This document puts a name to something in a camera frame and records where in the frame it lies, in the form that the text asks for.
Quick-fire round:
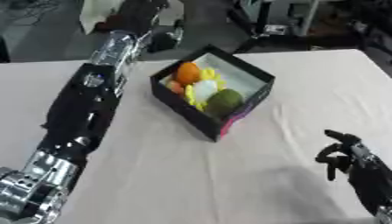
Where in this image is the white round toy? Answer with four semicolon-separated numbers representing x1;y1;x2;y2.
191;80;221;103

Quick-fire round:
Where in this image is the black metal stand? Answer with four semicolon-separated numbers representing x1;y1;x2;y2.
225;0;359;54

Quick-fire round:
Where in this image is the red toy fruit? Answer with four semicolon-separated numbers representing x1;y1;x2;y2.
164;80;187;95

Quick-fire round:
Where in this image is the orange toy fruit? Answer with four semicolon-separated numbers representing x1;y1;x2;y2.
174;61;204;86

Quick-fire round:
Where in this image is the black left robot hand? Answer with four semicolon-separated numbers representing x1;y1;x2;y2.
117;0;187;54

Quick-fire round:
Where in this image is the black box with white inside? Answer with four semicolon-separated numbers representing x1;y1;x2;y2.
148;44;277;144

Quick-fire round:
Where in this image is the green toy avocado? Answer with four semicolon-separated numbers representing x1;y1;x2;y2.
203;88;247;118

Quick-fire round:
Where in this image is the yellow toy fruit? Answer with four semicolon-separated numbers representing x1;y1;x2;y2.
184;66;228;112

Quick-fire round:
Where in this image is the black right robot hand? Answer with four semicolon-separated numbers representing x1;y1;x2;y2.
313;129;392;217

